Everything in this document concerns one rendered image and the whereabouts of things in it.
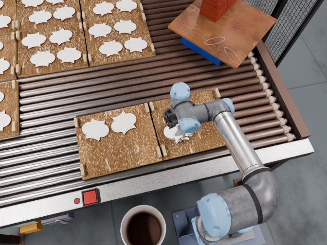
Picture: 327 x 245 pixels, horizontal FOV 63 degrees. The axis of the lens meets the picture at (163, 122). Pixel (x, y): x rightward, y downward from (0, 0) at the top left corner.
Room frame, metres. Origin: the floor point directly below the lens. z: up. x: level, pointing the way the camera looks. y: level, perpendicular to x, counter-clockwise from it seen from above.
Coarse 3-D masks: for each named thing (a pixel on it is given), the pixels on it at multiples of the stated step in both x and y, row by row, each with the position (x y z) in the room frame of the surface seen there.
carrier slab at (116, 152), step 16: (112, 112) 0.66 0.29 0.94; (128, 112) 0.67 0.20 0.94; (144, 112) 0.68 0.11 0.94; (80, 128) 0.55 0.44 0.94; (144, 128) 0.59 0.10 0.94; (80, 144) 0.46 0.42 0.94; (96, 144) 0.47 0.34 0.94; (112, 144) 0.48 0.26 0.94; (128, 144) 0.48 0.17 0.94; (144, 144) 0.49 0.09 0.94; (80, 160) 0.37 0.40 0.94; (96, 160) 0.38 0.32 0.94; (112, 160) 0.39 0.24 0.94; (128, 160) 0.40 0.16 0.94; (144, 160) 0.41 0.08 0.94; (160, 160) 0.41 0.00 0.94; (96, 176) 0.30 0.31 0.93
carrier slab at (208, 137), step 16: (192, 96) 0.82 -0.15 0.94; (208, 96) 0.83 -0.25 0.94; (160, 112) 0.69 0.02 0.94; (160, 128) 0.59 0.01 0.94; (208, 128) 0.62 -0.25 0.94; (160, 144) 0.50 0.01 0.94; (176, 144) 0.51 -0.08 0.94; (192, 144) 0.52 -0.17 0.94; (208, 144) 0.53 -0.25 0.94; (224, 144) 0.54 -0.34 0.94
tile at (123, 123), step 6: (126, 114) 0.65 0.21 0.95; (132, 114) 0.66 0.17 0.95; (114, 120) 0.61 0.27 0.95; (120, 120) 0.62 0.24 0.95; (126, 120) 0.62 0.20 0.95; (132, 120) 0.62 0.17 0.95; (114, 126) 0.58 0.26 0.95; (120, 126) 0.58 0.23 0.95; (126, 126) 0.58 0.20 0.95; (132, 126) 0.59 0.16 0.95; (120, 132) 0.55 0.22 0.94; (126, 132) 0.55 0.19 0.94
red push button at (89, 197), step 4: (84, 192) 0.22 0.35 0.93; (88, 192) 0.22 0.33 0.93; (92, 192) 0.22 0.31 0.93; (84, 196) 0.20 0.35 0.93; (88, 196) 0.20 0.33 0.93; (92, 196) 0.20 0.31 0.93; (84, 200) 0.18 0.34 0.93; (88, 200) 0.18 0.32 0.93; (92, 200) 0.19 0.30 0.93; (96, 200) 0.19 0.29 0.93
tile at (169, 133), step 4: (164, 128) 0.57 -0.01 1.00; (168, 128) 0.57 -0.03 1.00; (172, 128) 0.57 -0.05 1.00; (176, 128) 0.58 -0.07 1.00; (164, 132) 0.55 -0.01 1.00; (168, 132) 0.55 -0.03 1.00; (172, 132) 0.55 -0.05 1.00; (168, 136) 0.53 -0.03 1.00; (172, 136) 0.53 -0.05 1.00; (180, 136) 0.53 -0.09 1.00; (188, 136) 0.54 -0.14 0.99; (176, 140) 0.51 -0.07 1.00
